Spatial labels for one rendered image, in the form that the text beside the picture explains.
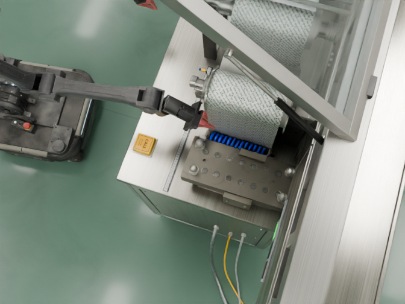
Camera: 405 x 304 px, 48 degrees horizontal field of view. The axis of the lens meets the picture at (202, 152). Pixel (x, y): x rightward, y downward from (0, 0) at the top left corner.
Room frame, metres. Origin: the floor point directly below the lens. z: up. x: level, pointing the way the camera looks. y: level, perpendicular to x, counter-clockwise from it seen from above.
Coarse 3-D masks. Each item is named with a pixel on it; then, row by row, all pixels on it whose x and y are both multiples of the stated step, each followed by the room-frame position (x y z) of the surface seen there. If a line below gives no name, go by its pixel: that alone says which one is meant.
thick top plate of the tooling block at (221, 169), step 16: (192, 144) 0.50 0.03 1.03; (208, 144) 0.49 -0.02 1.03; (224, 144) 0.48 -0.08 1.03; (192, 160) 0.44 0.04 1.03; (208, 160) 0.43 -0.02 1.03; (224, 160) 0.42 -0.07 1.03; (240, 160) 0.41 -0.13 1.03; (272, 160) 0.39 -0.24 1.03; (192, 176) 0.38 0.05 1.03; (208, 176) 0.37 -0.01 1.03; (224, 176) 0.36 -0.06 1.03; (240, 176) 0.35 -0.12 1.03; (256, 176) 0.34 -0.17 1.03; (272, 176) 0.33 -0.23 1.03; (240, 192) 0.29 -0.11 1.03; (256, 192) 0.29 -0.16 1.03; (272, 192) 0.28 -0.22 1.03; (272, 208) 0.23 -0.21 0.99
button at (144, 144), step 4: (140, 136) 0.59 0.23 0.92; (144, 136) 0.59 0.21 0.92; (148, 136) 0.59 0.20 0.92; (136, 140) 0.58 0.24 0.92; (140, 140) 0.58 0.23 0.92; (144, 140) 0.58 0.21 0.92; (148, 140) 0.58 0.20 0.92; (152, 140) 0.57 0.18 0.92; (136, 144) 0.57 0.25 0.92; (140, 144) 0.56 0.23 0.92; (144, 144) 0.56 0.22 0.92; (148, 144) 0.56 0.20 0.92; (152, 144) 0.56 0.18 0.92; (136, 148) 0.55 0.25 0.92; (140, 148) 0.55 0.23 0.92; (144, 148) 0.54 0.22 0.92; (148, 148) 0.54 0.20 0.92; (140, 152) 0.54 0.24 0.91; (144, 152) 0.53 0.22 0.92; (148, 152) 0.53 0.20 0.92
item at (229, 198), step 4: (224, 192) 0.31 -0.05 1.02; (228, 192) 0.30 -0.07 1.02; (224, 196) 0.29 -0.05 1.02; (228, 196) 0.29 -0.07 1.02; (232, 196) 0.29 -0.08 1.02; (236, 196) 0.29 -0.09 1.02; (224, 200) 0.29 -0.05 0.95; (228, 200) 0.28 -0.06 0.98; (232, 200) 0.28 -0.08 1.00; (236, 200) 0.27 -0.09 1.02; (240, 200) 0.27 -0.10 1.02; (244, 200) 0.27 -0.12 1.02; (248, 200) 0.27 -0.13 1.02; (252, 200) 0.26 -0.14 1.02; (232, 204) 0.28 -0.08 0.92; (236, 204) 0.27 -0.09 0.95; (240, 204) 0.26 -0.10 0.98; (244, 204) 0.26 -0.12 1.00; (248, 204) 0.25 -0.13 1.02; (244, 208) 0.26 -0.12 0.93; (248, 208) 0.25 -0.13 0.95
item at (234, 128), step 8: (208, 112) 0.54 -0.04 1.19; (208, 120) 0.54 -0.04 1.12; (216, 120) 0.53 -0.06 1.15; (224, 120) 0.52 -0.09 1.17; (232, 120) 0.50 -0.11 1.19; (216, 128) 0.53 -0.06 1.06; (224, 128) 0.52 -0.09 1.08; (232, 128) 0.50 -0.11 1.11; (240, 128) 0.49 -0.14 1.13; (248, 128) 0.48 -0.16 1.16; (256, 128) 0.47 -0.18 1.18; (232, 136) 0.50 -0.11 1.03; (240, 136) 0.49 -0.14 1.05; (248, 136) 0.48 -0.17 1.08; (256, 136) 0.46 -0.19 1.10; (264, 136) 0.45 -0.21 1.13; (272, 136) 0.44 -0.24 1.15; (256, 144) 0.46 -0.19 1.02; (264, 144) 0.45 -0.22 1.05; (272, 144) 0.44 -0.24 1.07
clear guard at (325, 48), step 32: (224, 0) 0.44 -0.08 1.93; (256, 0) 0.46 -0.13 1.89; (288, 0) 0.48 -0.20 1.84; (320, 0) 0.50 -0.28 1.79; (352, 0) 0.53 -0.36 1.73; (256, 32) 0.41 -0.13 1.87; (288, 32) 0.42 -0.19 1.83; (320, 32) 0.44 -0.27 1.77; (352, 32) 0.46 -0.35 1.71; (288, 64) 0.37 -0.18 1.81; (320, 64) 0.38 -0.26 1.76; (352, 64) 0.40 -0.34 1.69; (320, 96) 0.32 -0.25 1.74; (352, 96) 0.34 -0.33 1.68
